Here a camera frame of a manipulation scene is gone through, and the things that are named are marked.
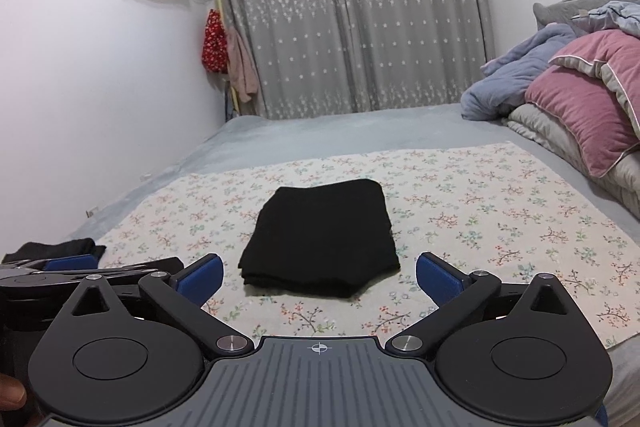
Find pink hanging garment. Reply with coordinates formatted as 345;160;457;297
225;27;260;104

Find pink pillow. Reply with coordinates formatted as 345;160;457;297
524;29;640;178

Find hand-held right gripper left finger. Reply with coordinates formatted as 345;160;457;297
47;253;255;356

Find person's left hand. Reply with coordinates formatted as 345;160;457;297
0;373;27;414

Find folded black garment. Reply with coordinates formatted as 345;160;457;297
2;238;107;264

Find grey folded quilt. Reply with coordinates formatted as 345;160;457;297
501;57;640;221

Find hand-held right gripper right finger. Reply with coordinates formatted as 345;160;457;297
386;251;597;356

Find grey pillow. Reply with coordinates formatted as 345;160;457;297
532;0;640;30

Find light blue quilt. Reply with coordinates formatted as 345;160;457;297
571;0;640;42

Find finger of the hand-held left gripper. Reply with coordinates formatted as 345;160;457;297
0;253;99;282
50;256;186;289

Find blue-grey quilt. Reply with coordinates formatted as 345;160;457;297
460;23;591;122

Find grey star-print curtain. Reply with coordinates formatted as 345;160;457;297
214;0;359;120
325;0;496;114

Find grey bed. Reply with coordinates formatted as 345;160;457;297
65;102;640;427

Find black pants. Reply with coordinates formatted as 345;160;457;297
237;179;402;299

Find floral printed cloth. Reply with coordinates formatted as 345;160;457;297
92;142;640;351

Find red hanging bag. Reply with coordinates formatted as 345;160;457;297
201;9;229;73

